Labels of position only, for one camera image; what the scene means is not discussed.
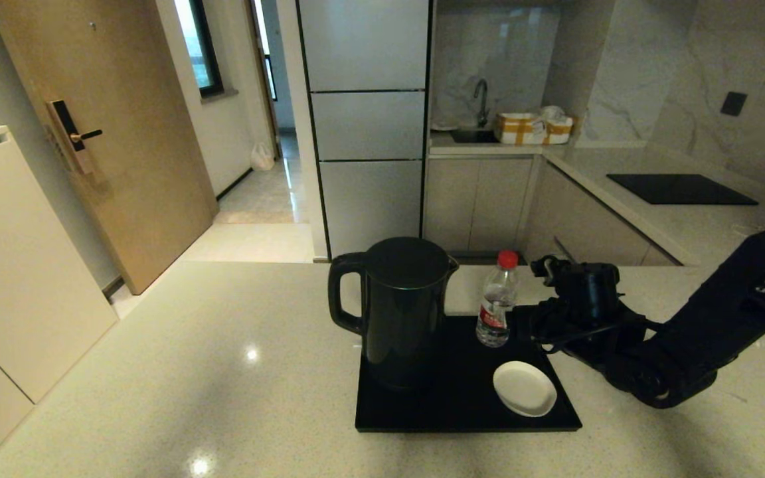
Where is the black electric kettle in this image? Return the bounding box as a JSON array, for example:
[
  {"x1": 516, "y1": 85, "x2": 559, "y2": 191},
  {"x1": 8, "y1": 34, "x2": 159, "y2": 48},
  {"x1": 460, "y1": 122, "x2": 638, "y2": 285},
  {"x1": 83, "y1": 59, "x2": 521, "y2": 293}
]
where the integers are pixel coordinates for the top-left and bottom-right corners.
[{"x1": 328, "y1": 236, "x2": 460, "y2": 392}]

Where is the yellow striped white box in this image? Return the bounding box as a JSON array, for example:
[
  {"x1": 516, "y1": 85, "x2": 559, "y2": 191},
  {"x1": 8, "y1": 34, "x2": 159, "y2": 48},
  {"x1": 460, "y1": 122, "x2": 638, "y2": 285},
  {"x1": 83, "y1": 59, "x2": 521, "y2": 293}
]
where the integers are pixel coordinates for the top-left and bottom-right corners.
[{"x1": 494, "y1": 113, "x2": 545, "y2": 146}]

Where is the light wooden door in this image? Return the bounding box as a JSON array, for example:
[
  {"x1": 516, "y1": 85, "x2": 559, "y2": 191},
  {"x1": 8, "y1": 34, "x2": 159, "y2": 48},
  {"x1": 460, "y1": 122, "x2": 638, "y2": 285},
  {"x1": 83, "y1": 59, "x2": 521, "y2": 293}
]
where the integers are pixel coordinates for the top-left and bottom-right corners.
[{"x1": 0, "y1": 0, "x2": 218, "y2": 295}]

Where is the dark kitchen faucet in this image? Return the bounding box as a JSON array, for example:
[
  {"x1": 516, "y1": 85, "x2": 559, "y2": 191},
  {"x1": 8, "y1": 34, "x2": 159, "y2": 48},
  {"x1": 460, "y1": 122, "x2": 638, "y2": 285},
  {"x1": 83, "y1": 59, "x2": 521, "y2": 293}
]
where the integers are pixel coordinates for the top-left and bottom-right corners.
[{"x1": 473, "y1": 80, "x2": 490, "y2": 128}]

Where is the white storage cabinet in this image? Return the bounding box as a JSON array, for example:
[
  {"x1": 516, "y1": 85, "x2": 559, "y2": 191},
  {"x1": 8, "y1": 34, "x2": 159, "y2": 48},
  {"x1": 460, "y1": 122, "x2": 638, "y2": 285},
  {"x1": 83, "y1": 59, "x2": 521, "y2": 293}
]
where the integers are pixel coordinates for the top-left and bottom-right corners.
[{"x1": 0, "y1": 125, "x2": 120, "y2": 478}]

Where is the white plastic bag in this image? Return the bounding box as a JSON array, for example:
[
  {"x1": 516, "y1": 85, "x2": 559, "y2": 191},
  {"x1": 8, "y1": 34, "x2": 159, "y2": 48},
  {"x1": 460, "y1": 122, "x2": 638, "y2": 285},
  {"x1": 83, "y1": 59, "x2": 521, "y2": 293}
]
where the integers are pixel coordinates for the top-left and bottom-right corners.
[{"x1": 251, "y1": 142, "x2": 276, "y2": 173}]

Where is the black induction cooktop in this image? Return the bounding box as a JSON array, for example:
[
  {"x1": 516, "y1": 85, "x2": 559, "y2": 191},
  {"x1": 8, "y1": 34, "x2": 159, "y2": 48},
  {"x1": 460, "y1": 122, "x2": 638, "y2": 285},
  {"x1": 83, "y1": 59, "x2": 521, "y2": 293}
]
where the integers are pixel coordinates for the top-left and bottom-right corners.
[{"x1": 606, "y1": 174, "x2": 759, "y2": 206}]

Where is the dark framed window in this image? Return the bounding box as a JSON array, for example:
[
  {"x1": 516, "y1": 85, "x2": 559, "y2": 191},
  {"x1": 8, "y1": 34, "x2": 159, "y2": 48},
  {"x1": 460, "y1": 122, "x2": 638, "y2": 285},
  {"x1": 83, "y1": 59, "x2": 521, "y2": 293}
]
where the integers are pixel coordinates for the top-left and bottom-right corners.
[{"x1": 173, "y1": 0, "x2": 225, "y2": 100}]

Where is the clear water bottle red cap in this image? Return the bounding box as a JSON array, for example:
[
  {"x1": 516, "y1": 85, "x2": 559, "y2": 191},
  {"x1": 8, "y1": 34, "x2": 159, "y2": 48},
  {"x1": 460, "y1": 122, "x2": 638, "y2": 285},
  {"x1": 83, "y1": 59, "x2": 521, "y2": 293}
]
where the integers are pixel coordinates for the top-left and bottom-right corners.
[{"x1": 475, "y1": 250, "x2": 520, "y2": 349}]

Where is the steel kitchen sink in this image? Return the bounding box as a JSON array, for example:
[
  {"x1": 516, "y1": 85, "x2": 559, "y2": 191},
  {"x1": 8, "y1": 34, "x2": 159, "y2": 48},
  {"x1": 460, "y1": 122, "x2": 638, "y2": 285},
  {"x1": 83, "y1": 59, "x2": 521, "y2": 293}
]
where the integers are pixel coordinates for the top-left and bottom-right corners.
[{"x1": 450, "y1": 128, "x2": 500, "y2": 145}]

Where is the tall grey refrigerator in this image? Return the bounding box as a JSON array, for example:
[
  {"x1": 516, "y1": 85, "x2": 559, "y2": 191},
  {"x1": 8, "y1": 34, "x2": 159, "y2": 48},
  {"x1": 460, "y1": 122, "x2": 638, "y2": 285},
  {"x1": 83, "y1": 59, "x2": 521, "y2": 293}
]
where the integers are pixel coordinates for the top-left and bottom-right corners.
[{"x1": 296, "y1": 0, "x2": 434, "y2": 261}]

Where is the cardboard box yellow tape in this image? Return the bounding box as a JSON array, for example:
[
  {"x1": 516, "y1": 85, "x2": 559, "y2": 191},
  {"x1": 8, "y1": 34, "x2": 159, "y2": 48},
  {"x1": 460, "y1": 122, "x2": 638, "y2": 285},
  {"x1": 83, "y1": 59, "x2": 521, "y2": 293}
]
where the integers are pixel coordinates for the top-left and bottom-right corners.
[{"x1": 542, "y1": 116, "x2": 576, "y2": 145}]

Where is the beige base cabinet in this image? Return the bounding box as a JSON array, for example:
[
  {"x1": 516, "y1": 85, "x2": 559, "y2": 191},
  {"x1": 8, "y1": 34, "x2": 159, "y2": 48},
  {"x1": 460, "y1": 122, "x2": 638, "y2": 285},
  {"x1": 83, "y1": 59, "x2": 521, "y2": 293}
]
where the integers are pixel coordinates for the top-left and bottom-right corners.
[
  {"x1": 422, "y1": 157, "x2": 536, "y2": 256},
  {"x1": 522, "y1": 162, "x2": 683, "y2": 268}
]

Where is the black rectangular tray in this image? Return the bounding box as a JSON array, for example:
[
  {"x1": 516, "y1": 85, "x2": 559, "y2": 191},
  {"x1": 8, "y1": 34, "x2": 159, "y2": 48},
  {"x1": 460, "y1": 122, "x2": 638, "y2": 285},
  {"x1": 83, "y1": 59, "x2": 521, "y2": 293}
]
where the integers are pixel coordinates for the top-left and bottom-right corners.
[{"x1": 355, "y1": 315, "x2": 583, "y2": 433}]

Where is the small white saucer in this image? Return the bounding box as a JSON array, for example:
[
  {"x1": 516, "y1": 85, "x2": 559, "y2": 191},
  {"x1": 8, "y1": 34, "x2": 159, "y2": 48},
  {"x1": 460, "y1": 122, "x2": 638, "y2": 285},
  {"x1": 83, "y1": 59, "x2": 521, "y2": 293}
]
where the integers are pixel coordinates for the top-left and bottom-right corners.
[{"x1": 493, "y1": 360, "x2": 558, "y2": 418}]

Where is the black door lock with handle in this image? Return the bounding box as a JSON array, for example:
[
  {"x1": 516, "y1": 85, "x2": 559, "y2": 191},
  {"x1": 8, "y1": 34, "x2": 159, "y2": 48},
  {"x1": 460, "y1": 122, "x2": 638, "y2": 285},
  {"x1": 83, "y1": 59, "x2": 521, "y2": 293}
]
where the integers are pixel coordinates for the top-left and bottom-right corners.
[{"x1": 48, "y1": 100, "x2": 104, "y2": 176}]

